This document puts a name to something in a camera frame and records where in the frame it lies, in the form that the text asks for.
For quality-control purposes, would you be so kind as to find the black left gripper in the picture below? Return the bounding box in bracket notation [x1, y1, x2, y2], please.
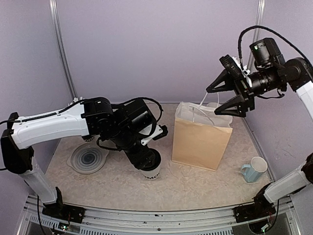
[110, 124, 156, 169]

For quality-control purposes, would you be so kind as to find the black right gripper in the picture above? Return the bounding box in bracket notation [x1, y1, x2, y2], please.
[208, 63, 285, 116]

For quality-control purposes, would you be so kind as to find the brown paper takeout bag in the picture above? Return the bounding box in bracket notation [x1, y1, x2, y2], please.
[172, 96, 233, 171]

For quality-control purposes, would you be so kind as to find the white paper coffee cup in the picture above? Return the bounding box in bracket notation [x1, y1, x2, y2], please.
[140, 156, 161, 180]

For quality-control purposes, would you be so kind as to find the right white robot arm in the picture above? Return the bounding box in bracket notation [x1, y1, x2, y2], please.
[206, 37, 313, 217]

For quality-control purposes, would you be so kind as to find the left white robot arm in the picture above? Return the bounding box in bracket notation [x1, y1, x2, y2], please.
[0, 97, 168, 218]

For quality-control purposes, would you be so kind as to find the stack of white paper cups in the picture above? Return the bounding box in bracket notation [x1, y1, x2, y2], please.
[206, 102, 221, 109]

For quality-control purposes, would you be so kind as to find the black cup holding straws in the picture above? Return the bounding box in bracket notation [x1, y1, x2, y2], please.
[82, 135, 94, 142]

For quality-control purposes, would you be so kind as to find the light blue mug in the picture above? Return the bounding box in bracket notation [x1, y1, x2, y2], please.
[240, 157, 268, 183]

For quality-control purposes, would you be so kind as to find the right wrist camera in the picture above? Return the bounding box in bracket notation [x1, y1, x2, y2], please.
[219, 54, 250, 79]

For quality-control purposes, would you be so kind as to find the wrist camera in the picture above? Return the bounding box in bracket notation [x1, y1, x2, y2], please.
[219, 54, 250, 79]
[139, 124, 168, 145]

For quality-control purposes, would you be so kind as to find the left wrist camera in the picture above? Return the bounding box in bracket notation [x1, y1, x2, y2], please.
[139, 124, 168, 145]

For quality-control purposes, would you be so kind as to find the left aluminium corner post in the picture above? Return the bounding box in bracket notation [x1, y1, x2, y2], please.
[49, 0, 77, 99]

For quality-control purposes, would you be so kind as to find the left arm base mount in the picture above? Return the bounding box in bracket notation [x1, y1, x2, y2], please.
[42, 187, 86, 224]

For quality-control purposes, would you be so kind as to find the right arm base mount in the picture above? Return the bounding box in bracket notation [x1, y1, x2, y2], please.
[233, 192, 276, 223]

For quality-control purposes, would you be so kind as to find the aluminium front frame rail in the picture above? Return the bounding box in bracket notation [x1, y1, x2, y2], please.
[14, 195, 303, 235]

